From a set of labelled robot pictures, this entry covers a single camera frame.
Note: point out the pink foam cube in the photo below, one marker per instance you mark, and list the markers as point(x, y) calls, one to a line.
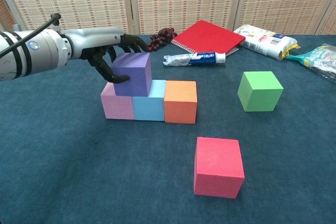
point(118, 108)

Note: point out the teal felt table cloth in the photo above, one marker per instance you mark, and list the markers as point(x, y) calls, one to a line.
point(105, 169)

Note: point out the green foam cube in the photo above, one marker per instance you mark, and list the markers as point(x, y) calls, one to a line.
point(260, 95)

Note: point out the orange foam cube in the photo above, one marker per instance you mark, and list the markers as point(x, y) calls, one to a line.
point(181, 106)

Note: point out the red spiral notebook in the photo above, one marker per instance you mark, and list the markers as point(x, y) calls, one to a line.
point(207, 36)

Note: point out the white yellow-edged snack bag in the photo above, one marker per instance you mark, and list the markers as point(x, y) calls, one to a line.
point(262, 41)

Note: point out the light blue foam cube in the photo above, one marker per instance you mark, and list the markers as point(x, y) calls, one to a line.
point(148, 108)

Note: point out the purple foam cube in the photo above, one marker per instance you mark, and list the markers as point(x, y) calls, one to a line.
point(136, 77)

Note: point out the teal clear snack bag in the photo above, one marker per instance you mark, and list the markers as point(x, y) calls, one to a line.
point(319, 62)

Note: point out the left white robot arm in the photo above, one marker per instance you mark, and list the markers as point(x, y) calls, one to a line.
point(44, 53)

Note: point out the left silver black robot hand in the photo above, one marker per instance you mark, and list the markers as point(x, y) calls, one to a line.
point(94, 40)

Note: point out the dark red grape bunch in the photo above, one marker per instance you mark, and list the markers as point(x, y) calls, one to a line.
point(161, 37)

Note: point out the blue white toothpaste tube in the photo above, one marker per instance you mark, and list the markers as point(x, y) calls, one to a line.
point(189, 59)

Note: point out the red foam cube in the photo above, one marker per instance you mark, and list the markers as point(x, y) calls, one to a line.
point(218, 171)

